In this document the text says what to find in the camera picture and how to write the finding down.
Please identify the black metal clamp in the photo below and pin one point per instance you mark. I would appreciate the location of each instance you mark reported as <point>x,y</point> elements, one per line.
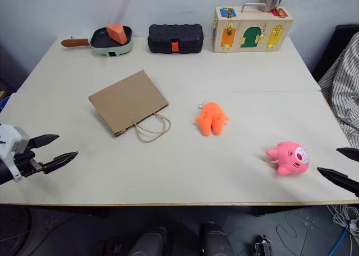
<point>263,246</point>

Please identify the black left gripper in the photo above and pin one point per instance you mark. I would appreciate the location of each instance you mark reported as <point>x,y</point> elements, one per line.
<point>26,163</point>

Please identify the wooden lock box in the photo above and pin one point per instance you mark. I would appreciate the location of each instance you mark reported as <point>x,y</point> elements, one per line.
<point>252,19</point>

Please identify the orange plush toy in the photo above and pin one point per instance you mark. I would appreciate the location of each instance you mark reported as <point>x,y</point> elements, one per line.
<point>210,118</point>

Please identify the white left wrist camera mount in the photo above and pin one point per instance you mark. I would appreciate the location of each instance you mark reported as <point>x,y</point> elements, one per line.
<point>8,139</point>

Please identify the brown paper bag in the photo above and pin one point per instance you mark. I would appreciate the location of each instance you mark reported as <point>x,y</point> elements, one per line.
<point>126,102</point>

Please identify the orange wedge block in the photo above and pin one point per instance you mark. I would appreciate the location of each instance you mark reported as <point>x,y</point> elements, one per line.
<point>116,33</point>

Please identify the dark rounded shape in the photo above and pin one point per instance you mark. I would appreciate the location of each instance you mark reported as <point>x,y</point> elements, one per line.
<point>150,243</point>
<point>216,240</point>

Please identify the striped cloth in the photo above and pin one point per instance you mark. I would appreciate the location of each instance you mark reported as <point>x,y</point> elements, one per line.
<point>345,88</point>

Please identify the black plastic tool case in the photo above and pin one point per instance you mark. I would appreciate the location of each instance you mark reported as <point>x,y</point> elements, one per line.
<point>162,39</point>

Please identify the blue bucket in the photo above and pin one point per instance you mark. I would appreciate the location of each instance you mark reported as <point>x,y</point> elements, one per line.
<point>4,103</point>

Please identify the black chair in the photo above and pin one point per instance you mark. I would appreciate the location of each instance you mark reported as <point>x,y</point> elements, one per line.
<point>343,33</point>

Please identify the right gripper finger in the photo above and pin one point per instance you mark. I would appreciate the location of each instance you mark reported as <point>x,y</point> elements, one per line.
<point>350,153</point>
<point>340,179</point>

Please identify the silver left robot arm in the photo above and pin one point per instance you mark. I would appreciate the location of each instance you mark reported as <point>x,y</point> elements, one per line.
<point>5,172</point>

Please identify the pink pig plush toy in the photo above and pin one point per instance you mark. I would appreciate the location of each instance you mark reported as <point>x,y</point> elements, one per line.
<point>289,158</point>

